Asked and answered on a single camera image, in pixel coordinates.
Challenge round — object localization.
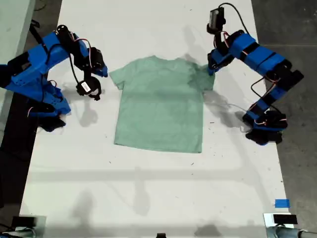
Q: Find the small black box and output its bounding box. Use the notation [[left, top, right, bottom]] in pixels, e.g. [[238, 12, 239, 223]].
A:
[[273, 214, 298, 225], [11, 216, 37, 228]]

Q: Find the pale side table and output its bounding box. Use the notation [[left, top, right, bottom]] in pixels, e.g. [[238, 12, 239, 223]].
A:
[[0, 0, 36, 143]]

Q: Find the thin white cable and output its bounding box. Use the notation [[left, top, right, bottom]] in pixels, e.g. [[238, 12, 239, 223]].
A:
[[224, 103, 252, 132]]

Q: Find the black camera box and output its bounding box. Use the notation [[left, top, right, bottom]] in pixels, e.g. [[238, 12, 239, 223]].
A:
[[75, 80, 94, 97], [207, 7, 226, 29]]

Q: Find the black stand leg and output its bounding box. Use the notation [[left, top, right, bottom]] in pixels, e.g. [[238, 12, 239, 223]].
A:
[[29, 20, 45, 43]]

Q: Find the pale green T-shirt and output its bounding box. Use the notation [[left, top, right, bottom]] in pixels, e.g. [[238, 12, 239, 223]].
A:
[[108, 56, 215, 154]]

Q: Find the black camera stalk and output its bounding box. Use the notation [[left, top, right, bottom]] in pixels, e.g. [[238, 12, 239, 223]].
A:
[[84, 69, 103, 101], [206, 24, 224, 38]]

